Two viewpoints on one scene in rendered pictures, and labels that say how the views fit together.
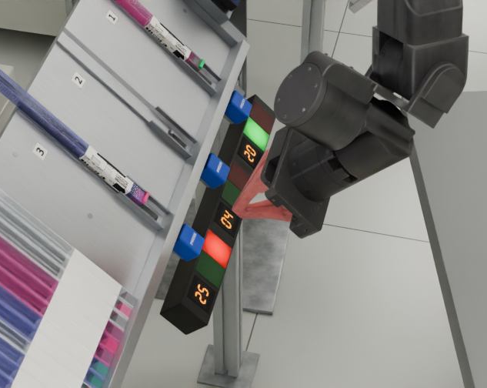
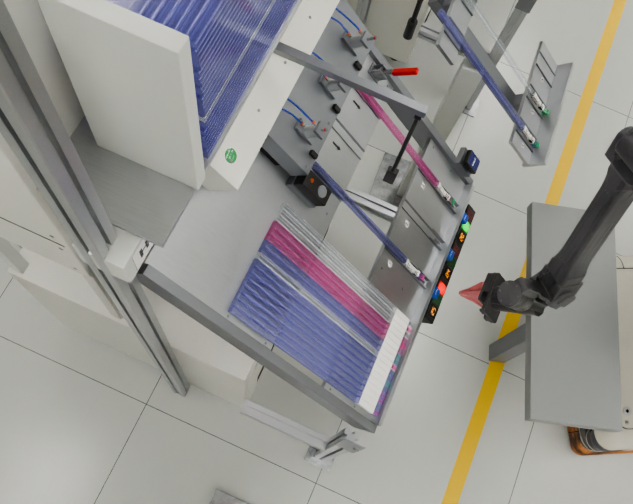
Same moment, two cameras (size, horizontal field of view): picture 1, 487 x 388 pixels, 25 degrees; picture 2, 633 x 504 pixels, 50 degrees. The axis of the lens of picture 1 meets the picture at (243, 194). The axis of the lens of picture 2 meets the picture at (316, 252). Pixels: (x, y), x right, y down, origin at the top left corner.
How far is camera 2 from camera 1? 0.87 m
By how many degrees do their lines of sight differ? 24
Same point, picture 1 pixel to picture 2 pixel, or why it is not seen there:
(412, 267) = (498, 219)
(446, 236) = not seen: hidden behind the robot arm
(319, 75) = (520, 292)
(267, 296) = not seen: hidden behind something
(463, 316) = (533, 332)
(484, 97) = (569, 211)
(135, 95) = (425, 224)
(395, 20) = (557, 273)
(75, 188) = (399, 278)
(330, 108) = (520, 304)
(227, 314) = not seen: hidden behind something
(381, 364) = (473, 270)
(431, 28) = (570, 282)
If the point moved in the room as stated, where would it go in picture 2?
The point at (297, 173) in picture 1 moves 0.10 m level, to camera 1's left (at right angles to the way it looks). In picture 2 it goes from (494, 302) to (451, 294)
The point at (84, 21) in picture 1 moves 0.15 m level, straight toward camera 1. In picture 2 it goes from (412, 192) to (415, 252)
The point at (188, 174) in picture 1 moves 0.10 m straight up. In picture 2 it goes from (440, 262) to (452, 249)
